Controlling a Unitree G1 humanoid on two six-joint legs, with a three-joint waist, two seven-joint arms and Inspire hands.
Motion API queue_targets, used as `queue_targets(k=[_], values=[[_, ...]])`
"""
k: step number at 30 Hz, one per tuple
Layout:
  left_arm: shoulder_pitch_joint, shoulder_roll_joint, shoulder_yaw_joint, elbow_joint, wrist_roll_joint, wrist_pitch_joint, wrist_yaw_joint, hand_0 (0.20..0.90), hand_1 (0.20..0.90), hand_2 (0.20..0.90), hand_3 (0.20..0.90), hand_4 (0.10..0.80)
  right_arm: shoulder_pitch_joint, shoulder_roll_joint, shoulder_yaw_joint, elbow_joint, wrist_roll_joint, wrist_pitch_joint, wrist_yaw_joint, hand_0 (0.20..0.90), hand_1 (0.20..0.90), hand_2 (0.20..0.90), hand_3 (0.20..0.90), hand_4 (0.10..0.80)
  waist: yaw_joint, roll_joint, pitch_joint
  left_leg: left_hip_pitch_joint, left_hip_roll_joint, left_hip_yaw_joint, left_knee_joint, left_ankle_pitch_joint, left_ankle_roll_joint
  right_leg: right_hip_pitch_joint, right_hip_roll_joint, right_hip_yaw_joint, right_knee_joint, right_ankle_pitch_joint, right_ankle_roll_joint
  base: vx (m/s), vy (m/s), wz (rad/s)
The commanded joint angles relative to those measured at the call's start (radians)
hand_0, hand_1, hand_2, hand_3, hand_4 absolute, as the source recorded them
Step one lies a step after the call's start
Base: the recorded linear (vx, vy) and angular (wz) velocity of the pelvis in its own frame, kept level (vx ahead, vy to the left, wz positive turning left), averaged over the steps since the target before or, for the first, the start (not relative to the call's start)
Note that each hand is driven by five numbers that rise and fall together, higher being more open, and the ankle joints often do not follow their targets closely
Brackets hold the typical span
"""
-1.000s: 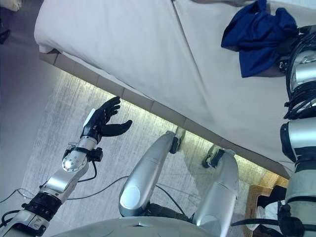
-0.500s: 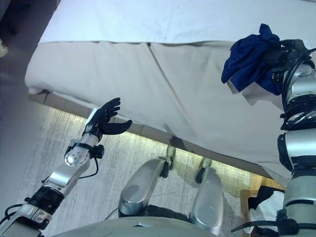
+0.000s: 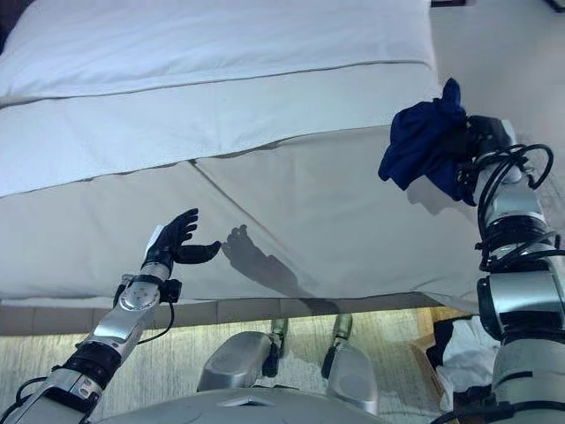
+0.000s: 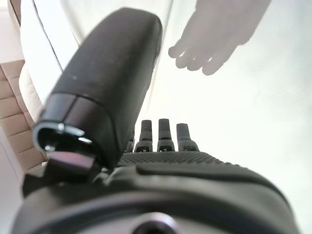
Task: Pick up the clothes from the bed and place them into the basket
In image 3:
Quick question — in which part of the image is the black garment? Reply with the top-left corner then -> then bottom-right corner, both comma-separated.
426,320 -> 465,368

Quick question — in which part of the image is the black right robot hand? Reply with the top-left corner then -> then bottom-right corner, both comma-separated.
449,114 -> 517,167

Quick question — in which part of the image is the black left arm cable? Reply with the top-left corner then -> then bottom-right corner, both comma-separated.
136,299 -> 177,346

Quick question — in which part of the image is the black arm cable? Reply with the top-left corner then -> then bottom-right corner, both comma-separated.
136,299 -> 177,346
475,143 -> 558,271

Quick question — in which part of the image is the white duvet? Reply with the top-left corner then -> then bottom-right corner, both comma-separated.
0,0 -> 443,199

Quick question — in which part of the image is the white garment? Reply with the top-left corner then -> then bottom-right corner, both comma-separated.
436,317 -> 503,413

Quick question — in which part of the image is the grey striped rug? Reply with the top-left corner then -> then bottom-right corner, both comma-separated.
0,308 -> 443,424

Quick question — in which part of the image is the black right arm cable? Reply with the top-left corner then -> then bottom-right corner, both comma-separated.
475,143 -> 558,271

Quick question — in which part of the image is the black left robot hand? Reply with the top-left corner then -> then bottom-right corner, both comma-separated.
145,208 -> 222,269

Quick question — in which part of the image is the silver right robot leg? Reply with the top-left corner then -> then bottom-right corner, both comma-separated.
321,313 -> 379,417

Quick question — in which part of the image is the blue garment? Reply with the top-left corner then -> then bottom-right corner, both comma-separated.
378,78 -> 478,208

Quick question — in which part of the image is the brown wicker basket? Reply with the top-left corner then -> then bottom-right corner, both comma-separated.
410,308 -> 496,413

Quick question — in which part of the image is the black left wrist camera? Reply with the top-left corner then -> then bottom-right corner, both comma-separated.
164,278 -> 183,304

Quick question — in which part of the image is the silver robot torso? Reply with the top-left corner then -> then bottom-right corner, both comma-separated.
94,386 -> 386,424

